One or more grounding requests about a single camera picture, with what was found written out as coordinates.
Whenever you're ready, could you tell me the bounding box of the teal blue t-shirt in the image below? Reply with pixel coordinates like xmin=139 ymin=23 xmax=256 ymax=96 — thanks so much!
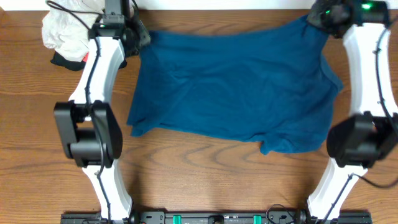
xmin=127 ymin=17 xmax=343 ymax=154

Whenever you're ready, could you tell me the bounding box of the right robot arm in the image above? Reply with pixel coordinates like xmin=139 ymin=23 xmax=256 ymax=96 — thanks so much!
xmin=293 ymin=0 xmax=397 ymax=223

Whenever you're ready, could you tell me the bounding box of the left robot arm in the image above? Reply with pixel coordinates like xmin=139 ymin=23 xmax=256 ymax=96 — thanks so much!
xmin=53 ymin=1 xmax=151 ymax=223

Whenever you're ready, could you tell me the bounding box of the red-orange garment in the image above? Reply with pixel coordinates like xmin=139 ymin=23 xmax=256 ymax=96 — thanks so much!
xmin=82 ymin=53 xmax=89 ymax=62

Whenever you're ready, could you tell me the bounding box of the beige crumpled garment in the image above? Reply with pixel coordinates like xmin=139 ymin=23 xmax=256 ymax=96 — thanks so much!
xmin=42 ymin=0 xmax=105 ymax=62

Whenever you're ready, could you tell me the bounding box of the black garment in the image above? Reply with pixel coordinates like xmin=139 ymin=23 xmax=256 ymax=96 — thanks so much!
xmin=50 ymin=50 xmax=128 ymax=72

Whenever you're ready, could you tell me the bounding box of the black mounting rail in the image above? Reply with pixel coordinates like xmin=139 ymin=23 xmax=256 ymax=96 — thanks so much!
xmin=60 ymin=210 xmax=373 ymax=224

